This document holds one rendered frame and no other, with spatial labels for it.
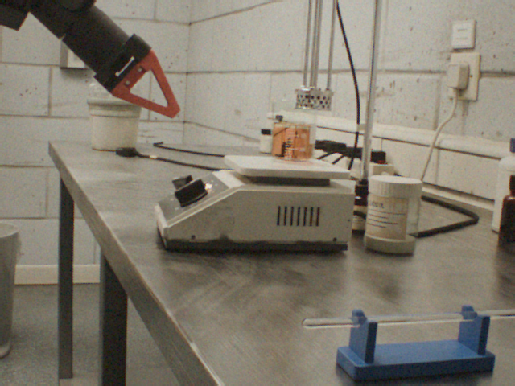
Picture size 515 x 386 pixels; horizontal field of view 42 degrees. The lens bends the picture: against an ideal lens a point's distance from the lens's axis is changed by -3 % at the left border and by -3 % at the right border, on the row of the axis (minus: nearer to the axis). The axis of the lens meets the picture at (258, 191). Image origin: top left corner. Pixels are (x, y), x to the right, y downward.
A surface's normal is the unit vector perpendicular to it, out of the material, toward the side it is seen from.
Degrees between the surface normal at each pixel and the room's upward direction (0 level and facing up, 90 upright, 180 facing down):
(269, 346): 0
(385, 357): 0
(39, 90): 90
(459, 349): 0
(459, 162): 90
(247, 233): 90
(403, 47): 90
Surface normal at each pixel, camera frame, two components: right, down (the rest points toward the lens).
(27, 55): 0.35, 0.16
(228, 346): 0.07, -0.99
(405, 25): -0.93, -0.01
